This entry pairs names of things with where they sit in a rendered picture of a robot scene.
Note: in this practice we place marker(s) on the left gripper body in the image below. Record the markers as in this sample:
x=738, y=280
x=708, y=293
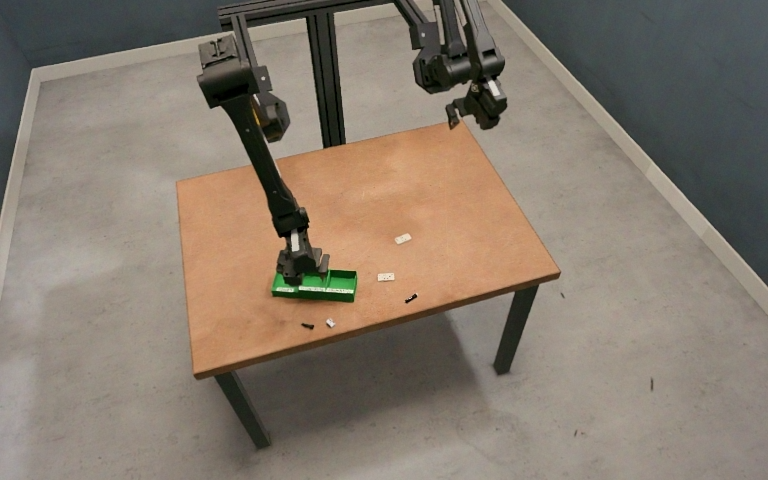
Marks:
x=459, y=103

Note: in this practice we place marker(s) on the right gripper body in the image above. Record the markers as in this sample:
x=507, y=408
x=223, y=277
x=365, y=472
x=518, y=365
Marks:
x=319, y=268

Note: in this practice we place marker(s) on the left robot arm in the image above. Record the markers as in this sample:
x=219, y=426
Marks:
x=485, y=69

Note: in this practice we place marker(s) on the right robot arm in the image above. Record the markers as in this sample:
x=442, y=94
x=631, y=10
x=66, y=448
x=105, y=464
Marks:
x=225, y=85

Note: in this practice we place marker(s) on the green three-compartment sorting bin rack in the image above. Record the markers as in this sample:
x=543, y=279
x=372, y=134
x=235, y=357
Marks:
x=341, y=286

